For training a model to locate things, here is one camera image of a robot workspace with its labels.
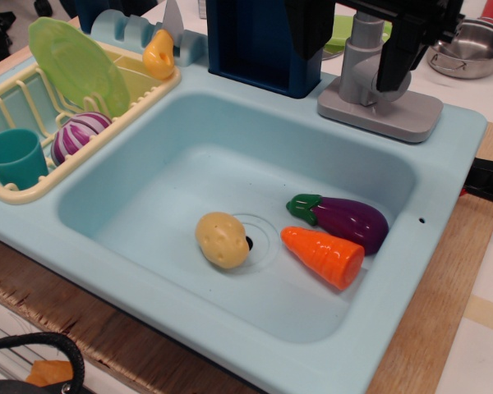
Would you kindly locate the green plastic plate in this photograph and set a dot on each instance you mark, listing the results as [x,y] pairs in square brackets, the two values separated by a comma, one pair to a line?
[77,66]

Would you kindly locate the purple toy onion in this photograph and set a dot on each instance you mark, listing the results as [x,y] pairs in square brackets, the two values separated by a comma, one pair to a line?
[76,133]

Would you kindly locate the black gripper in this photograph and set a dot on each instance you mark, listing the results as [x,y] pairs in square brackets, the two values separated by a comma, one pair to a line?
[415,25]

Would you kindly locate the black clamp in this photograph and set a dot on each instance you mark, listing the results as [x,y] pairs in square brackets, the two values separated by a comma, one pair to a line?
[479,181]

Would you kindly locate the grey toy faucet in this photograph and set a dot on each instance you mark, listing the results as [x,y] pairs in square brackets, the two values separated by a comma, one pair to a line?
[354,99]

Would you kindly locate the steel pot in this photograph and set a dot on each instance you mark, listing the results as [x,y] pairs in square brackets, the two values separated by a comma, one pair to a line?
[468,56]

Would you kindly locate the orange toy carrot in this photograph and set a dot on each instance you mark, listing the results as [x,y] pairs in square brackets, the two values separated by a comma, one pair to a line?
[336,260]

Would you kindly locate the yellow toy pear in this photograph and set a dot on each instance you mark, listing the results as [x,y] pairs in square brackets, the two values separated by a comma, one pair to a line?
[158,55]

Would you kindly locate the teal plastic cup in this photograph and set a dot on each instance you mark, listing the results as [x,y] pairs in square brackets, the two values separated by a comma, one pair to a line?
[22,160]

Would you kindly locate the dark blue water tank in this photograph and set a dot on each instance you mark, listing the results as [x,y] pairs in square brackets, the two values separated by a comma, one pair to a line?
[250,42]

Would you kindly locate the yellow dish rack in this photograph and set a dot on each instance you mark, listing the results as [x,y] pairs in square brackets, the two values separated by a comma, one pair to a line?
[28,100]

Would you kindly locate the light blue toy sink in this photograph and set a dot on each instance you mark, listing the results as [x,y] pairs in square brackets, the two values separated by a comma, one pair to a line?
[122,226]

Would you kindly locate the grey toy knife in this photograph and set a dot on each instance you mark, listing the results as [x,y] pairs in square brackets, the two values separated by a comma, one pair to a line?
[172,20]

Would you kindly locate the purple toy eggplant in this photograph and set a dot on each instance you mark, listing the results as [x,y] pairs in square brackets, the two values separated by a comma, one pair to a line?
[345,218]

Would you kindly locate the orange object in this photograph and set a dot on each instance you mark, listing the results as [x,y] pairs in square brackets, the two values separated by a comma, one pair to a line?
[48,372]

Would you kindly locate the toy potato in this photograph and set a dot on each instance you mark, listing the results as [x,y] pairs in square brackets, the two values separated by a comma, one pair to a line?
[222,239]

